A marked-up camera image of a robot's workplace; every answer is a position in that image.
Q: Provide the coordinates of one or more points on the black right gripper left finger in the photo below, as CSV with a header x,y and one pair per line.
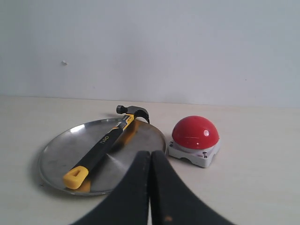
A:
x,y
128,203

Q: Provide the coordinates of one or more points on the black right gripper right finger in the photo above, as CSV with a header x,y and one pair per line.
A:
x,y
172,202

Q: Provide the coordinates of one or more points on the black and yellow claw hammer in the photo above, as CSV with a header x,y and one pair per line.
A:
x,y
75,177

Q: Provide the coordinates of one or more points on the red dome push button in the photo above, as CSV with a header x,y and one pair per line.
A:
x,y
196,139

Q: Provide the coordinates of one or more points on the round stainless steel plate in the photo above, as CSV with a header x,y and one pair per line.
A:
x,y
83,145

